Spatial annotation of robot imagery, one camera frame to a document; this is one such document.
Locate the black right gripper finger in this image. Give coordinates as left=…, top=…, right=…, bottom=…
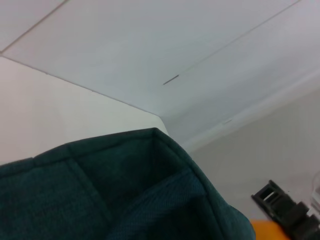
left=251, top=179, right=320, bottom=240

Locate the yellow pear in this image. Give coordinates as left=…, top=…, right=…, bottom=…
left=249, top=219, right=291, bottom=240

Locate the dark teal insulated lunch bag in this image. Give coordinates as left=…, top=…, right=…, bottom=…
left=0, top=127, right=258, bottom=240

